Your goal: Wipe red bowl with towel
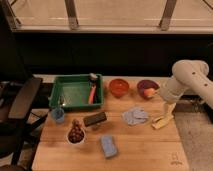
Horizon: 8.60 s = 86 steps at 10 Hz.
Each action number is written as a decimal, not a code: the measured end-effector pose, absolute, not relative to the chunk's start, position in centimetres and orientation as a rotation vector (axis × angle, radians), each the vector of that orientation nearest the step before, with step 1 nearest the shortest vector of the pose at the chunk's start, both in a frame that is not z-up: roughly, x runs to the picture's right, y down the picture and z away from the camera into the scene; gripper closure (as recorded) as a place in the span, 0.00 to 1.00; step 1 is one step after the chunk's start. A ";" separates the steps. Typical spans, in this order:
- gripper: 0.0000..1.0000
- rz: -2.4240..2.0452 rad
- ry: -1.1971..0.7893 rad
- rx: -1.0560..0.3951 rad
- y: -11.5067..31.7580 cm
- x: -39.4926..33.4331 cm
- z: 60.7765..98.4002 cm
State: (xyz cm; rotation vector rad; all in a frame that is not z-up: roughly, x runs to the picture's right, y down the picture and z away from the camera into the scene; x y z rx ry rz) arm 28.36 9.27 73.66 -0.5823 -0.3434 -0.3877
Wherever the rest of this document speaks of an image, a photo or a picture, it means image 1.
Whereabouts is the purple bowl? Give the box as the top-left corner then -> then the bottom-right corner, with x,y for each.
137,80 -> 159,99

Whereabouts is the blue sponge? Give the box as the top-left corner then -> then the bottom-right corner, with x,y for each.
100,135 -> 118,158

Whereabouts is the orange fruit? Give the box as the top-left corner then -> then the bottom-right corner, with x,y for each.
144,88 -> 156,98

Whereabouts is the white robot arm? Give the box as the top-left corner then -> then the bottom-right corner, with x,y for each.
159,60 -> 213,117

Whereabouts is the black eraser block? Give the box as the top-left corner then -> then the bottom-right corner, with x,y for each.
83,112 -> 107,127

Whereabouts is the blue cup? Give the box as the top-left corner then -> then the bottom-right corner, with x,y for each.
51,107 -> 65,124

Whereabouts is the light blue towel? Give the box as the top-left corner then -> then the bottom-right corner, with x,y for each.
122,107 -> 149,126

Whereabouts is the yellow banana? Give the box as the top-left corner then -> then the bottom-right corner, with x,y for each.
152,115 -> 174,129

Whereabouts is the white bowl with brown food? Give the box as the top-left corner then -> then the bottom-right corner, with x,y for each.
67,119 -> 85,145

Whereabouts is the green plastic tray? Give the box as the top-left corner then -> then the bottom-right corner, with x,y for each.
49,74 -> 104,110

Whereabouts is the orange handled brush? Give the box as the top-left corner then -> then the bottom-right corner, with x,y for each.
88,73 -> 98,104

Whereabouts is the red bowl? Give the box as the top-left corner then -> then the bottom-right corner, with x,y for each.
109,79 -> 129,98

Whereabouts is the black office chair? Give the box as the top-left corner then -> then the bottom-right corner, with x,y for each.
0,77 -> 42,165

